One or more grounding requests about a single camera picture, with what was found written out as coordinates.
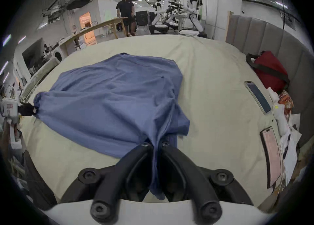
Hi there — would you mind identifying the white humanoid robot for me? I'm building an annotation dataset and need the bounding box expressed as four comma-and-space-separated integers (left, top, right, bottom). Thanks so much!
149, 0, 170, 34
179, 0, 208, 38

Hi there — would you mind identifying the white plush toy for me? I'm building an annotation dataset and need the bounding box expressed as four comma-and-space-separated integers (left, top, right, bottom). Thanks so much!
267, 87, 291, 136

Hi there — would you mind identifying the long wooden table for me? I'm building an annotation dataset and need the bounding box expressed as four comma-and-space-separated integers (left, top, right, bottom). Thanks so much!
58, 17, 129, 48

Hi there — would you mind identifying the stack of white papers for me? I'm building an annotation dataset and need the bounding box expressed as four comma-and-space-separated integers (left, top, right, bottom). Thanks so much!
280, 113, 303, 185

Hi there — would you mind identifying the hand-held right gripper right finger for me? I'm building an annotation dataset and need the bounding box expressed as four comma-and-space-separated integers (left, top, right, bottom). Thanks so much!
159, 142, 253, 217

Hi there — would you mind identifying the phone with pink case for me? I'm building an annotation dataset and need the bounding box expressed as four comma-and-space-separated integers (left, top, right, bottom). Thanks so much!
260, 126, 282, 189

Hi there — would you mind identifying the orange patterned packet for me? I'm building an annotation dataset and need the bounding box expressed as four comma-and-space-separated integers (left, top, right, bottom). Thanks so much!
279, 90, 294, 117

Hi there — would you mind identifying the black screen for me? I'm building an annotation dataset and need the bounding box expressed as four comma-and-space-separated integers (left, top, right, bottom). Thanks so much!
22, 38, 45, 65

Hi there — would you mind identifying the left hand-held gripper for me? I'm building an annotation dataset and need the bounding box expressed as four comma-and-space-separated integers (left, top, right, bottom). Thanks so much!
0, 97, 39, 149

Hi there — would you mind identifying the grey padded headboard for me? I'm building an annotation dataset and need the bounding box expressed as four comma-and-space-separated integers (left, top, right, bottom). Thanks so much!
226, 14, 314, 146

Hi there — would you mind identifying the bed with beige sheet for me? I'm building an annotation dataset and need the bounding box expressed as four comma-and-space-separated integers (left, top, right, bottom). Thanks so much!
21, 34, 295, 213

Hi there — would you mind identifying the red bag with black straps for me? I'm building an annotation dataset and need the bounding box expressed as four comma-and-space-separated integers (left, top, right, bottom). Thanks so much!
246, 51, 290, 95

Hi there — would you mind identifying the white washing machine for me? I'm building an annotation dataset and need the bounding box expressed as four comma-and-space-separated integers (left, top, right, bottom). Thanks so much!
52, 48, 66, 61

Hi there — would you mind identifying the blue shirt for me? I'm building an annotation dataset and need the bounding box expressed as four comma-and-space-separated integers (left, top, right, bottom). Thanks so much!
33, 53, 191, 200

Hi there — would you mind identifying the phone with dark screen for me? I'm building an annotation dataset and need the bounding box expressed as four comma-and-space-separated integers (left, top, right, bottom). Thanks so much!
244, 81, 272, 115

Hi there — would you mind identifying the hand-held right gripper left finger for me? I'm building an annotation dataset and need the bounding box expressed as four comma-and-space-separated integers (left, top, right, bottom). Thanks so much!
60, 142, 155, 217

